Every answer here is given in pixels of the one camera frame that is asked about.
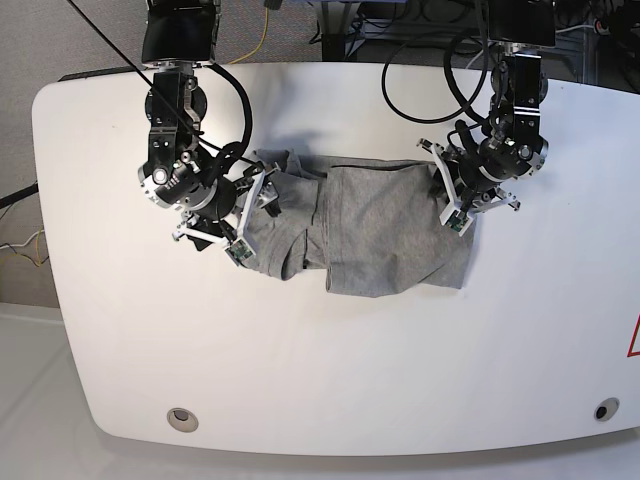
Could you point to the left table grommet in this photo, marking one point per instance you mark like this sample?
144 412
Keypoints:
182 420

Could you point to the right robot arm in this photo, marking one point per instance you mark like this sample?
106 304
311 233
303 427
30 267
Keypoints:
180 37

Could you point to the right table grommet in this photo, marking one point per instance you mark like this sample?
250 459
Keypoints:
606 409

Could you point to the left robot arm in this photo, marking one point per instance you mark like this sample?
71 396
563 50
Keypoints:
506 143

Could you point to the grey T-shirt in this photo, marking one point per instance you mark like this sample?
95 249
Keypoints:
372 225

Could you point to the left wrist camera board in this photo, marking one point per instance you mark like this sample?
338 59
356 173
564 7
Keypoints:
456 220

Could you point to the black table leg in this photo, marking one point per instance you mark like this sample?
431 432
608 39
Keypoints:
335 19

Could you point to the table grommet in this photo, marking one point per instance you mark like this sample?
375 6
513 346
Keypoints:
182 420
606 409

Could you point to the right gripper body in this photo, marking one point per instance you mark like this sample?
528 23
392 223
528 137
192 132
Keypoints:
224 213

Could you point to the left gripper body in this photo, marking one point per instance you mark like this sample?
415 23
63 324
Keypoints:
467 190

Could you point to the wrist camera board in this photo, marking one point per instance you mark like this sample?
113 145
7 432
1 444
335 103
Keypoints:
239 251
456 220

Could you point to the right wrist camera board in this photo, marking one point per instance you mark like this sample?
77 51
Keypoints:
239 251

